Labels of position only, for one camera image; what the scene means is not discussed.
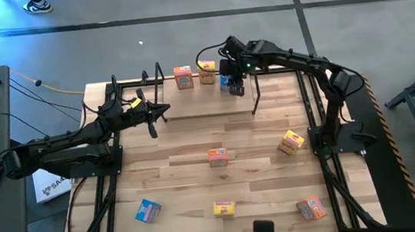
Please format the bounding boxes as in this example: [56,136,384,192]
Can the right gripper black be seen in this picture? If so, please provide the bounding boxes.
[218,56,249,99]

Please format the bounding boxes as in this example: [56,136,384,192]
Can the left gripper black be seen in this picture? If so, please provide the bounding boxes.
[121,85,174,142]

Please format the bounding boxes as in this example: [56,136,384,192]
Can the blue Rice Krispies cereal box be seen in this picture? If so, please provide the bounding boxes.
[219,73,234,94]
[133,197,164,226]

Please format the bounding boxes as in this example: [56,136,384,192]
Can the yellow Corn Pops cereal box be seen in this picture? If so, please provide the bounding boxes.
[211,199,237,220]
[196,59,219,86]
[277,128,307,157]

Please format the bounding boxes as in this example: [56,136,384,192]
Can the orange Mini Wheats cereal box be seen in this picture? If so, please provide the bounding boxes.
[207,146,231,169]
[172,65,195,91]
[295,194,328,223]

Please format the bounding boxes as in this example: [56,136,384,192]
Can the white printed box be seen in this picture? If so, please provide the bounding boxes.
[30,164,76,204]

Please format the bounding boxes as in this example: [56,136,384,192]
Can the person's shoe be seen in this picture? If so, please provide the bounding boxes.
[22,0,55,16]

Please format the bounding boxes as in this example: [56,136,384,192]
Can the black mat with hazard stripe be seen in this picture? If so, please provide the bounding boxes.
[336,66,415,232]

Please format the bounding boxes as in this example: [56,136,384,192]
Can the wooden shelf with black frame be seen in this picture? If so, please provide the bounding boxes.
[149,51,264,126]

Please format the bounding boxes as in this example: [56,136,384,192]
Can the black aluminium table frame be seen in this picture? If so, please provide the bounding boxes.
[45,55,389,232]

